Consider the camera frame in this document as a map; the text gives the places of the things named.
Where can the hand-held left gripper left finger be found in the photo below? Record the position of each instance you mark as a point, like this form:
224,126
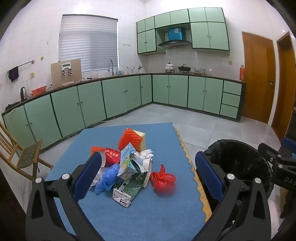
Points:
89,176

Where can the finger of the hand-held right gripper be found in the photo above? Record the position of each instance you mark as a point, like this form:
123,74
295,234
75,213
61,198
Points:
288,143
266,149

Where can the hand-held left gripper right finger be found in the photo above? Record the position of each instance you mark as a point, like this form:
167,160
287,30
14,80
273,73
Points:
208,176

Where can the white plastic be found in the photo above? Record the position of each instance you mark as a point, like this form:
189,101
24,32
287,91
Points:
98,177

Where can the bin with black bag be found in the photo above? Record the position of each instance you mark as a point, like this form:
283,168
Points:
242,157

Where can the orange foam fruit net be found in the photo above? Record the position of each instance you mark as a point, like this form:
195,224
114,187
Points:
129,139
96,149

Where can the red paper cup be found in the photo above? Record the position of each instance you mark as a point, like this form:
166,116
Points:
112,156

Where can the blue white milk carton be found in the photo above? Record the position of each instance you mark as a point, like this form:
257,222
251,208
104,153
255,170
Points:
126,160

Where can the green white carton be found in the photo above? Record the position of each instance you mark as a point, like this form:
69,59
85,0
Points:
131,187

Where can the red plastic bag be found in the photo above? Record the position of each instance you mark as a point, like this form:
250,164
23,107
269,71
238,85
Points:
161,179

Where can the white paper cup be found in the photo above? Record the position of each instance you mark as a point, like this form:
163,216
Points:
147,169

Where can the white tissue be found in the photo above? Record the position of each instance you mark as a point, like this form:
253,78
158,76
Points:
144,154

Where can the pale yellow sponge block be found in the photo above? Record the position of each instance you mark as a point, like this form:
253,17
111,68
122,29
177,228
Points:
141,140

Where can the wooden table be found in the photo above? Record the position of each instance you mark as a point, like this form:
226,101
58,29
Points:
208,207

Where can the blue scalloped table mat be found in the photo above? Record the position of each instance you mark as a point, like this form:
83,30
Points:
161,208

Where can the wooden chair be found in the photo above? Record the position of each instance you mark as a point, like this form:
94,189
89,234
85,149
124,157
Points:
27,155

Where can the red thermos flask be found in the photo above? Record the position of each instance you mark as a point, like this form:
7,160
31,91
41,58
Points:
242,73

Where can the green base cabinet run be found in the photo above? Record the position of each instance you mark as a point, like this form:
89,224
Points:
115,95

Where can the red plastic basin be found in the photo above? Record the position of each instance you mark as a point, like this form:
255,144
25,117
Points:
38,90

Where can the cluster of glass jars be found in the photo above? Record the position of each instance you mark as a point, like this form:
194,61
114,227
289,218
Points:
202,71

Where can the wooden board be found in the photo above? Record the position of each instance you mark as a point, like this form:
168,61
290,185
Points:
56,77

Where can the steel electric kettle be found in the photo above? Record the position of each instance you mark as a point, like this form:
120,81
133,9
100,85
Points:
23,93

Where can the clear plastic jug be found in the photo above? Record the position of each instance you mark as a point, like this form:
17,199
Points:
28,86

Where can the white clip device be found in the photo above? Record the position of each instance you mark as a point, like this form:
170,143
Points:
67,69

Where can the black wok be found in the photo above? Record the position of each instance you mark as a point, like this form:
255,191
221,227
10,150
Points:
184,68

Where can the steel kitchen faucet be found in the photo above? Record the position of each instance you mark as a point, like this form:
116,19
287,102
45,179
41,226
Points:
112,67

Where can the utensil holder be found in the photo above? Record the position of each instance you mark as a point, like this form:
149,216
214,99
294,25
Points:
130,70

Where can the white cooking pot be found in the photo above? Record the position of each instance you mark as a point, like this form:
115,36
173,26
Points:
169,67

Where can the dark hanging towel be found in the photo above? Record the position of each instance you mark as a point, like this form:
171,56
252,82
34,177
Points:
13,74

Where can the white window blind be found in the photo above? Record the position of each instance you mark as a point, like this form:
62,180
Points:
87,44

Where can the range hood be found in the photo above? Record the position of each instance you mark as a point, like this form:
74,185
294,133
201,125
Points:
174,43

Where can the green wall cabinets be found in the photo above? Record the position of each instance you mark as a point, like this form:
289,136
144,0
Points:
208,34

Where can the metal towel rail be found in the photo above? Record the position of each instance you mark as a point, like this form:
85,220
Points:
25,63

